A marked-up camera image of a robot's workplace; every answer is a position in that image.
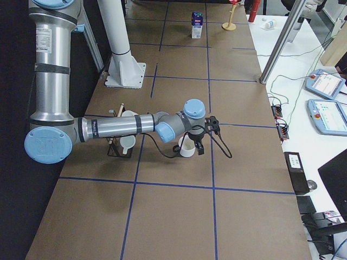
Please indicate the white pedestal column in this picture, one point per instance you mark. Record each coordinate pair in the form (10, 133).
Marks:
(124, 71)

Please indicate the white smiley mug black handle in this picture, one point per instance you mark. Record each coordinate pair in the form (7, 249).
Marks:
(185, 147)

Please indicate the blue white milk carton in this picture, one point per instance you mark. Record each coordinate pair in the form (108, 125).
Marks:
(196, 24)

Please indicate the teach pendant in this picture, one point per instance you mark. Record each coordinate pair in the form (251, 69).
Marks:
(324, 84)
(327, 116)

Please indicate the aluminium frame post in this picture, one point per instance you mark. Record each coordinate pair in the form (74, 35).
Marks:
(283, 37)

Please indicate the near teach pendant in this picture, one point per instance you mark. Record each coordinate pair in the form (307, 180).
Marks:
(327, 116)

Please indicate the black monitor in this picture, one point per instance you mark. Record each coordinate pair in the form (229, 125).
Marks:
(333, 176)

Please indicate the white ribbed mug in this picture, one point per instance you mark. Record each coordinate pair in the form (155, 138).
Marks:
(128, 113)

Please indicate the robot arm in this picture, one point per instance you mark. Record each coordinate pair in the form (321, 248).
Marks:
(68, 61)

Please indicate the white HOME mug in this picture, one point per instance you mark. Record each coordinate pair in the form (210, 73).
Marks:
(127, 142)

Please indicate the far teach pendant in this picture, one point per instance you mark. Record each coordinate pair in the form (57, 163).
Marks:
(324, 84)

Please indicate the red cylinder bottle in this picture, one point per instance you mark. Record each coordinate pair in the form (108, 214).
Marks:
(254, 10)

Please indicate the wooden mug tree stand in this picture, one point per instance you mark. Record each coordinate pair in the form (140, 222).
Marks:
(230, 26)

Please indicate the orange black connector box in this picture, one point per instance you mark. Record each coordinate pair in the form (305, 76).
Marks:
(277, 111)

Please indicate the black computer mouse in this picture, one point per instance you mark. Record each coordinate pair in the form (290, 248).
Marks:
(312, 185)

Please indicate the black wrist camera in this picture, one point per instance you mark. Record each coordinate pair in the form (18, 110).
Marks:
(212, 124)

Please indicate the white blue tube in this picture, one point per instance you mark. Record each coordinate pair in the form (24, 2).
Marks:
(269, 24)

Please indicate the black box with label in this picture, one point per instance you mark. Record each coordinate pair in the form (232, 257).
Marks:
(296, 172)

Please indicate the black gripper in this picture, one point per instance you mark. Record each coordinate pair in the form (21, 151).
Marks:
(196, 137)

